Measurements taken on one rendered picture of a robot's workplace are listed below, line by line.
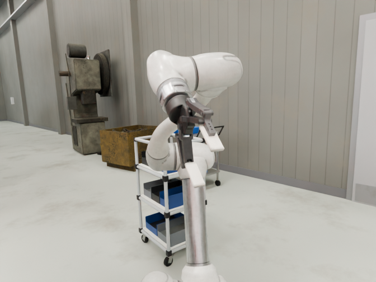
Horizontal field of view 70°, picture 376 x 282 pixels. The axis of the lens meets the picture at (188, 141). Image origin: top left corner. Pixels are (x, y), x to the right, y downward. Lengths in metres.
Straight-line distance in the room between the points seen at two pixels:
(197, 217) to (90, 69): 5.90
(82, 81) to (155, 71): 6.03
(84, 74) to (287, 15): 4.52
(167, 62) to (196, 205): 0.69
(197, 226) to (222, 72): 0.70
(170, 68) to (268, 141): 3.58
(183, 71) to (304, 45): 3.33
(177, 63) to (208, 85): 0.11
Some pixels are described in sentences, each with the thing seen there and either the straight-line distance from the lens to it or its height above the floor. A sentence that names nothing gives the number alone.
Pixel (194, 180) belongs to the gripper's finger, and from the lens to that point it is 0.65.
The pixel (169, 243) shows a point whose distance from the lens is 2.24.
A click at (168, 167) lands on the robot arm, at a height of 1.03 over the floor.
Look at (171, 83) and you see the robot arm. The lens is 0.72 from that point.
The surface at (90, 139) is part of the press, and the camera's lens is 6.80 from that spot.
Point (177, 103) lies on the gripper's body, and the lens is 0.67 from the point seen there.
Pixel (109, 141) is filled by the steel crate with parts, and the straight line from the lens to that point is 5.20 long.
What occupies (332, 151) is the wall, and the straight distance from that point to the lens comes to 3.90.
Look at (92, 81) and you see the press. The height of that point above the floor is 1.72.
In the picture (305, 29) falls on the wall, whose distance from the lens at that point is 4.04.
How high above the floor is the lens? 1.35
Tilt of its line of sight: 10 degrees down
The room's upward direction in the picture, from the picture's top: 2 degrees counter-clockwise
